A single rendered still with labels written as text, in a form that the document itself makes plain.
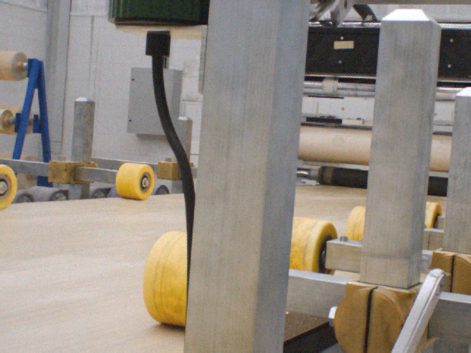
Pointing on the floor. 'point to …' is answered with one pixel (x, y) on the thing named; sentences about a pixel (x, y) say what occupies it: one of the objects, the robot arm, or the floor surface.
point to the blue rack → (37, 81)
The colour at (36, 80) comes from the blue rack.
